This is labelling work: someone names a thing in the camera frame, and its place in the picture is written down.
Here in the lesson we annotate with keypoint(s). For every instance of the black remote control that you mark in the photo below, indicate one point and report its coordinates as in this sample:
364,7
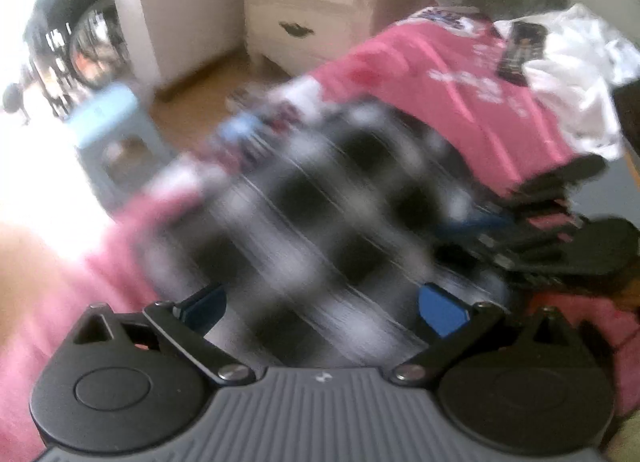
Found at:
522,50

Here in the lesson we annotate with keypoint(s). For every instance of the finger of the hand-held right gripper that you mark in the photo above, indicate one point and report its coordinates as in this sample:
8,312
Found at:
575,175
470,227

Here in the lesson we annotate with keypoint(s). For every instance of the black white plaid pants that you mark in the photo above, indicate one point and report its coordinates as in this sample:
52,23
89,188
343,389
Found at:
300,202

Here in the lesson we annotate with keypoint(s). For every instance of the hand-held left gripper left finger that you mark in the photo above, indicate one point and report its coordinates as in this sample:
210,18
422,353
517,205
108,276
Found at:
207,307

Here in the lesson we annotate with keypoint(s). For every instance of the pink floral blanket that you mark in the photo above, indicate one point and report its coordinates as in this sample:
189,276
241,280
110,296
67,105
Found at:
440,67

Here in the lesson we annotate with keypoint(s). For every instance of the cream nightstand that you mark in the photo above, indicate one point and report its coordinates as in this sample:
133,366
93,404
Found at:
300,2

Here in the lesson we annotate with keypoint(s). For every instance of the white garment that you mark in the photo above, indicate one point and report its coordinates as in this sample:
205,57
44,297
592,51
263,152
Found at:
575,92

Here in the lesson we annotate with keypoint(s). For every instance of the light blue plastic stool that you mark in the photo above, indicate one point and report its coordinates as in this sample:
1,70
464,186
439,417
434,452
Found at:
107,112

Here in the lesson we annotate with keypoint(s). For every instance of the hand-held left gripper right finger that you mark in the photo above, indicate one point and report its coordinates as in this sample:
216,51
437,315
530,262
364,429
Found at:
442,312

